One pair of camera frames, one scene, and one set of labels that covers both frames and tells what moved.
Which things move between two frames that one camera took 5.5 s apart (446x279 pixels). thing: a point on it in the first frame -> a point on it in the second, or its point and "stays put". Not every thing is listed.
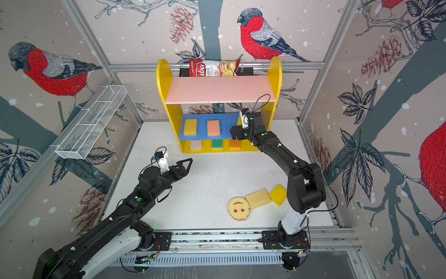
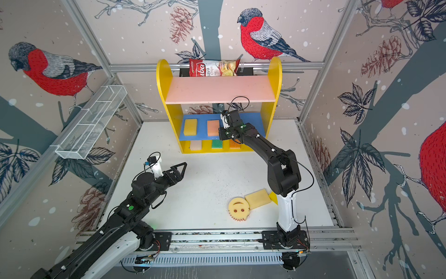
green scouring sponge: [216, 144] stays put
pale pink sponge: [195, 145] stays put
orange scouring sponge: [234, 144] stays put
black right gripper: [234, 131] -> [221, 131]
